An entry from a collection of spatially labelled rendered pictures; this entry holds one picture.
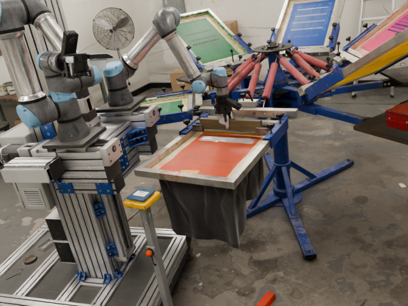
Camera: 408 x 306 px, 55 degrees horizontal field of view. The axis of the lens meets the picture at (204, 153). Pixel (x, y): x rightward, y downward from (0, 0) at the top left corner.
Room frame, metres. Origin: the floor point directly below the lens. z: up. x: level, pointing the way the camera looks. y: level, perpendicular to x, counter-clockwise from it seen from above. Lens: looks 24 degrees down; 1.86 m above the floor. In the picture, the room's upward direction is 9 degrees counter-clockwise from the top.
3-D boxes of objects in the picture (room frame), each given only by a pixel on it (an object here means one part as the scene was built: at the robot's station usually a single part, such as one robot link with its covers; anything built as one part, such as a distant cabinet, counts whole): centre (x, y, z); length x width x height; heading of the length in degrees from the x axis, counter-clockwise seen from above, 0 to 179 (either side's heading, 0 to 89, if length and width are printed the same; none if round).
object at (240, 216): (1.92, -0.22, 0.74); 0.46 x 0.04 x 0.42; 148
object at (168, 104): (3.00, 0.27, 1.05); 1.08 x 0.61 x 0.23; 88
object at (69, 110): (1.81, 0.61, 1.42); 0.13 x 0.12 x 0.14; 134
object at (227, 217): (1.83, 0.08, 0.74); 0.45 x 0.03 x 0.43; 58
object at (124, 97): (2.28, 0.44, 1.31); 0.15 x 0.15 x 0.10
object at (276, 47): (2.97, -0.64, 0.67); 0.39 x 0.39 x 1.35
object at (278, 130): (2.13, -0.44, 0.98); 0.30 x 0.05 x 0.07; 148
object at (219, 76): (2.26, -0.16, 1.32); 0.09 x 0.08 x 0.11; 75
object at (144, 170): (2.08, -0.07, 0.97); 0.79 x 0.58 x 0.04; 148
